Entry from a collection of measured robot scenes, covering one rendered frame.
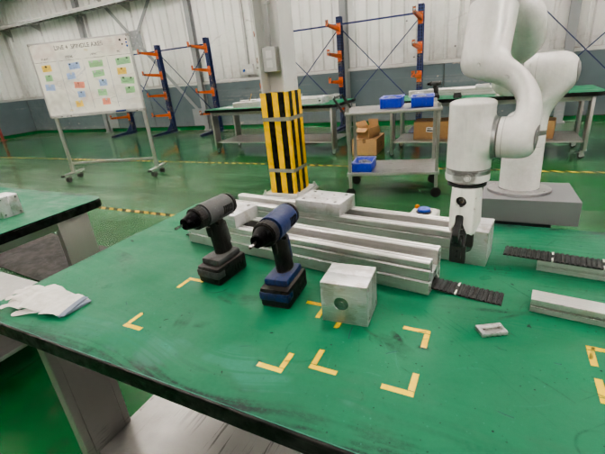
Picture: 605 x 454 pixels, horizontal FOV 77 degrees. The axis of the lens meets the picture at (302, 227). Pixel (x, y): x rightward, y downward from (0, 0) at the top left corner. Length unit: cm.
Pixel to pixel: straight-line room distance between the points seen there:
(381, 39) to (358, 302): 818
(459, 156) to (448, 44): 774
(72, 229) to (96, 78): 441
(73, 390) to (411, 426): 102
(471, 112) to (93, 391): 129
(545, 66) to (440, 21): 722
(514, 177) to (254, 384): 105
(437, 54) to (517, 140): 778
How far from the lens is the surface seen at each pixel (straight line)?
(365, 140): 596
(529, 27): 122
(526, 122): 80
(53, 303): 118
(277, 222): 82
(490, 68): 85
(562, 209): 138
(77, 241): 225
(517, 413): 72
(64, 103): 680
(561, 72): 138
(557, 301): 94
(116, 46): 626
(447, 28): 856
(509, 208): 137
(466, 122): 80
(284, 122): 405
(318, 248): 102
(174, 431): 150
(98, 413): 149
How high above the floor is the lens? 129
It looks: 22 degrees down
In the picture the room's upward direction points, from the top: 5 degrees counter-clockwise
